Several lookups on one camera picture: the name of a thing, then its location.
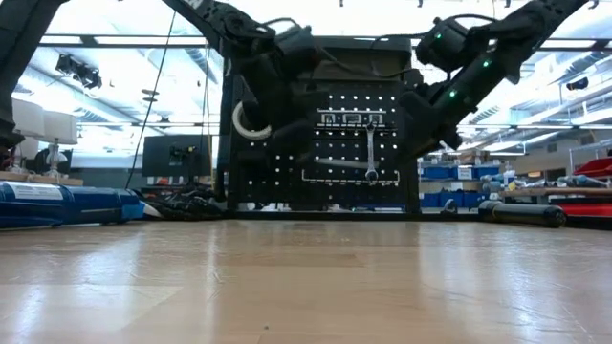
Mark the small black ceiling camera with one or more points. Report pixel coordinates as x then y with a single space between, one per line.
578 84

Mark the black ceiling camera cluster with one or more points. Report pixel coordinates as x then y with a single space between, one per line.
81 74

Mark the white tape roll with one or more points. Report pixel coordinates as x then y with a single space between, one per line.
239 129

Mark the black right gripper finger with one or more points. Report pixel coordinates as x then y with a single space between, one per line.
397 154

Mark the black rig frame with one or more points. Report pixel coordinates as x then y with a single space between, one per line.
287 216

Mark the red tray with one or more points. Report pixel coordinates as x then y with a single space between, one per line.
595 168

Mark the wooden background table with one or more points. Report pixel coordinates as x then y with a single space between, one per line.
564 191

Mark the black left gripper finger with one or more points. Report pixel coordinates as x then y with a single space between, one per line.
296 141

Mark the blue storage bin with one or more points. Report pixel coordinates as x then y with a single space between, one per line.
454 199
487 171
437 173

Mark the black cylindrical tube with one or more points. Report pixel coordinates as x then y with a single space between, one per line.
521 213

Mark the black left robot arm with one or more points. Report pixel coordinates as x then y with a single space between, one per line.
225 21

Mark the small red bin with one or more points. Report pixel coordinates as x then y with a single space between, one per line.
588 210

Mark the white table lamp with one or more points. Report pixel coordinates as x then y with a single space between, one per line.
59 126

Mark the large white lampshade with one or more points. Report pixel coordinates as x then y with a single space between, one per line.
28 117

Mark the black background monitor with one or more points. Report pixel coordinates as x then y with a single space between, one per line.
162 157

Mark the black pegboard cabinet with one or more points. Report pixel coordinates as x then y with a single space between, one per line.
344 200

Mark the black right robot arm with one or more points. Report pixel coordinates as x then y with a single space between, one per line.
516 38

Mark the blue caulking gun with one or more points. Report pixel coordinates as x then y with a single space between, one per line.
72 205

